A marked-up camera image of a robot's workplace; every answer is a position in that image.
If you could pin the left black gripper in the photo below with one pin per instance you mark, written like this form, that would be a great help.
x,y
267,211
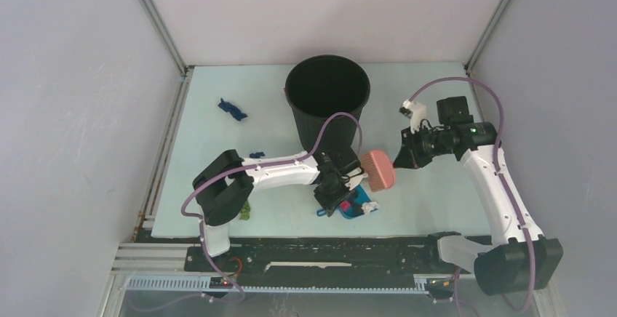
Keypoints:
x,y
329,203

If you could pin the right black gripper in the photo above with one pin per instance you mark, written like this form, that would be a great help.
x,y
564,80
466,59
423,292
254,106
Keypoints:
x,y
408,156

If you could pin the pink hand brush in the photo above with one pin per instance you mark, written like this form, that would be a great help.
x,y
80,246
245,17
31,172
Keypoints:
x,y
380,171

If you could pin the blue plastic dustpan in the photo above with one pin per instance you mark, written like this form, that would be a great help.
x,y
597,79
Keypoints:
x,y
354,206

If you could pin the black plastic trash bin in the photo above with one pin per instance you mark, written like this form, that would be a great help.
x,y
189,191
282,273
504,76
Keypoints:
x,y
320,86

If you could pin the green paper scrap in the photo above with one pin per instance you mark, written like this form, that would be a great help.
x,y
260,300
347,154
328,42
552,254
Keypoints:
x,y
245,212

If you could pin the magenta paper scrap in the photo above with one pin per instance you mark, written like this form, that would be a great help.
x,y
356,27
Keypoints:
x,y
344,206

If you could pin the white paper scrap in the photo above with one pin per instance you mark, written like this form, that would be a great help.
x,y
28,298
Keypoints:
x,y
370,206

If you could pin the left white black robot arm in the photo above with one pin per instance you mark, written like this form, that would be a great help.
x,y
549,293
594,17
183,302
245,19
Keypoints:
x,y
223,187

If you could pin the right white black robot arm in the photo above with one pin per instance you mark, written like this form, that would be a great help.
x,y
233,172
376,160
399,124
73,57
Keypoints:
x,y
519,257

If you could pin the small dark blue paper scrap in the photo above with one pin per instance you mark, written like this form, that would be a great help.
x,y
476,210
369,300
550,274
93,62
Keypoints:
x,y
257,155

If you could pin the large dark blue paper scrap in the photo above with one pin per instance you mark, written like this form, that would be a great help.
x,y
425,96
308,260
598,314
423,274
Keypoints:
x,y
232,109

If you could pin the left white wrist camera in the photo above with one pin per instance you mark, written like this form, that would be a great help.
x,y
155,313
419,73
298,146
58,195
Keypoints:
x,y
357,172

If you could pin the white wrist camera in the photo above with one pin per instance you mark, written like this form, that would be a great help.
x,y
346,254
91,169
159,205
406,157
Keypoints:
x,y
415,112
357,172

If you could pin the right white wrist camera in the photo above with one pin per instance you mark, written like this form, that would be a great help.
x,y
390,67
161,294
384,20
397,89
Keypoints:
x,y
415,112

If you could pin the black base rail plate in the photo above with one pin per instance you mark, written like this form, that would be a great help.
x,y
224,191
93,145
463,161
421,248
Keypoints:
x,y
324,262

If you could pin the white cable duct strip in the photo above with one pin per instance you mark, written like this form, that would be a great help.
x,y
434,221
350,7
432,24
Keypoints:
x,y
207,284

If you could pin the right aluminium corner post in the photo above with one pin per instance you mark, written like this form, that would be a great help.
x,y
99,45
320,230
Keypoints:
x,y
487,34

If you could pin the aluminium corner post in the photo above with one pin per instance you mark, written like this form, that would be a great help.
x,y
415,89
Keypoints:
x,y
164,34
487,34

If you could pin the left aluminium corner post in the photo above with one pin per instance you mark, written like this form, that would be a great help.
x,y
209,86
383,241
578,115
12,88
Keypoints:
x,y
164,34

